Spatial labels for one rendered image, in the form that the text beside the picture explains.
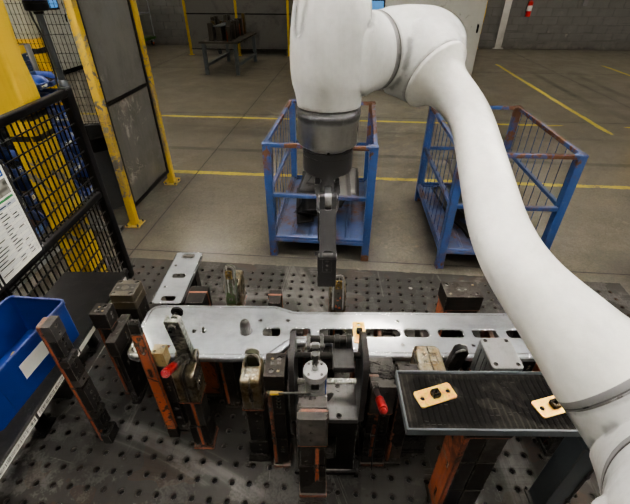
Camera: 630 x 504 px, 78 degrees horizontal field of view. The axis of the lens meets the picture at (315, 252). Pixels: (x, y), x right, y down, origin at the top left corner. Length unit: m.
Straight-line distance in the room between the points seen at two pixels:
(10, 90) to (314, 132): 1.19
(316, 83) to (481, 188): 0.24
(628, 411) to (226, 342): 0.98
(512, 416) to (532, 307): 0.53
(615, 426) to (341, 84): 0.44
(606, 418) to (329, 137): 0.42
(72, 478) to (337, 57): 1.30
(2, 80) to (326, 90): 1.22
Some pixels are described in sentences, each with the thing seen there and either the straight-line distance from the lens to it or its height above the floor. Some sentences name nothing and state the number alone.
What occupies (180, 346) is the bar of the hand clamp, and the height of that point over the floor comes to 1.11.
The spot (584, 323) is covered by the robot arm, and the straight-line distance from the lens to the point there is 0.41.
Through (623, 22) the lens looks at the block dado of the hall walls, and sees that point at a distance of 16.84.
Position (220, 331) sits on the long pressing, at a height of 1.00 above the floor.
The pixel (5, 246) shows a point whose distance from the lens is 1.41.
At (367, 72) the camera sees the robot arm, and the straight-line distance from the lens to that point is 0.55.
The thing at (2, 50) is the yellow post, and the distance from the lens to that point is 1.57.
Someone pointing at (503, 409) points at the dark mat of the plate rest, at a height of 1.16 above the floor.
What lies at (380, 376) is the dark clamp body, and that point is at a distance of 1.01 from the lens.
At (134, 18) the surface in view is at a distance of 4.29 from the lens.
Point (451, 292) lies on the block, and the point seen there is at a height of 1.03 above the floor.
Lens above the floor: 1.87
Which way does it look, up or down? 35 degrees down
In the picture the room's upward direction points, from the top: straight up
